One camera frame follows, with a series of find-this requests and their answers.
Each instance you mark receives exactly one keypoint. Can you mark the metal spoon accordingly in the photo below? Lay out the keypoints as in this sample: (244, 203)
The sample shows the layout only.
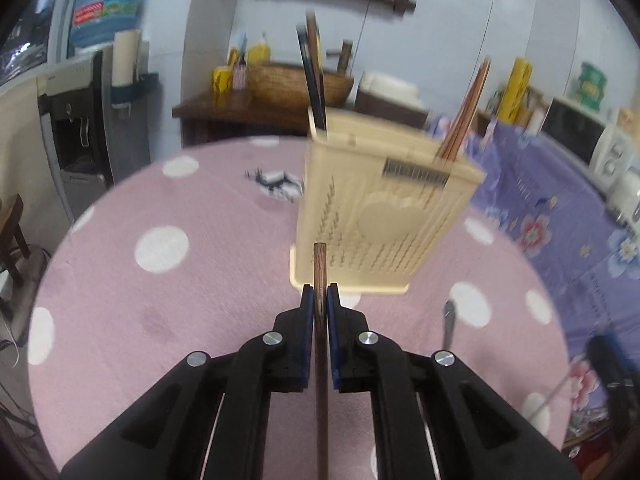
(450, 325)

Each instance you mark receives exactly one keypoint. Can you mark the yellow cup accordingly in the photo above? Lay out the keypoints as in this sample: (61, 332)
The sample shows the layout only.
(223, 80)

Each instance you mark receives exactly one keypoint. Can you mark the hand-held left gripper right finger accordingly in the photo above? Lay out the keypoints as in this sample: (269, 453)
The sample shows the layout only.
(334, 340)

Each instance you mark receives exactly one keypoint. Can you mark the white container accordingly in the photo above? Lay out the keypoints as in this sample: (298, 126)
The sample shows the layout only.
(390, 92)

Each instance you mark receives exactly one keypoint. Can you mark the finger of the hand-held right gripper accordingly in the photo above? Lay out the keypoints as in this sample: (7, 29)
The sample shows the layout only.
(612, 385)

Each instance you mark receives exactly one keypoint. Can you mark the teal holder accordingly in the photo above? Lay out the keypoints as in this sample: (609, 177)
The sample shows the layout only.
(137, 90)

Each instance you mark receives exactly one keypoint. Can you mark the dark textured wooden chopstick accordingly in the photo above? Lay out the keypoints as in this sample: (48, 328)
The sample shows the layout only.
(320, 270)

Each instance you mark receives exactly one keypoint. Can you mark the white kitchen appliance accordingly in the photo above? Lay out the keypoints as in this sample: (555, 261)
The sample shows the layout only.
(625, 197)

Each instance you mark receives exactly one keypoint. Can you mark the beige plastic utensil holder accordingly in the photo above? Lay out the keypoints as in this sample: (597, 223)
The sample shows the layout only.
(380, 240)

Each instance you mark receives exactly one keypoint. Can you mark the blue water bottle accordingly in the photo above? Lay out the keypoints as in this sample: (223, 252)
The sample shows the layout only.
(105, 10)

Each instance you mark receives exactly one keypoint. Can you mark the dark wooden side table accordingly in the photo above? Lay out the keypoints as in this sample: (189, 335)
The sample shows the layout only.
(210, 105)

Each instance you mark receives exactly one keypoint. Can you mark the patterned cup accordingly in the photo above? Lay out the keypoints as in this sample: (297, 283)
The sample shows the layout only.
(240, 76)

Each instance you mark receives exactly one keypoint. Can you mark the green container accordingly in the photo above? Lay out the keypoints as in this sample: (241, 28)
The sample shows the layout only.
(591, 85)

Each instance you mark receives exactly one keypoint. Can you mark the pink polka dot tablecloth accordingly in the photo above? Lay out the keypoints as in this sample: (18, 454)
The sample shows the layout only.
(150, 310)

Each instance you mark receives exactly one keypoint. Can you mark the yellow roll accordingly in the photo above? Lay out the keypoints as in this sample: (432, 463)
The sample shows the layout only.
(517, 90)

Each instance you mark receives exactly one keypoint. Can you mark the wicker basket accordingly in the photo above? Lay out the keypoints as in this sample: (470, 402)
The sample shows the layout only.
(280, 85)

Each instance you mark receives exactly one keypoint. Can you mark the wooden stool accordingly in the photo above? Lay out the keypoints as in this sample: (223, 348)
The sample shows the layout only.
(12, 225)

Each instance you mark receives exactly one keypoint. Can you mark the black chopstick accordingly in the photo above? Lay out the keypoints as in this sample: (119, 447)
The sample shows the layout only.
(312, 90)

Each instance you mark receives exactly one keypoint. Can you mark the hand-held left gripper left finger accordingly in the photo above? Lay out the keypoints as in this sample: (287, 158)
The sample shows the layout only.
(307, 340)

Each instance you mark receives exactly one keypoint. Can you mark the purple floral cloth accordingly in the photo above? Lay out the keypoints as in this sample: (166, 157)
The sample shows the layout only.
(565, 240)

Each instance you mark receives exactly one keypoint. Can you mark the white microwave oven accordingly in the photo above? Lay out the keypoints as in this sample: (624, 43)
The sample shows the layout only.
(570, 130)

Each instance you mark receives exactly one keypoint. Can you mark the yellow bottle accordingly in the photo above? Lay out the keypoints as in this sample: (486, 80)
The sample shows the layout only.
(260, 52)

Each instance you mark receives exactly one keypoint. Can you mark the white water dispenser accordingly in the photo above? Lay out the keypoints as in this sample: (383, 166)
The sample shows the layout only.
(75, 125)

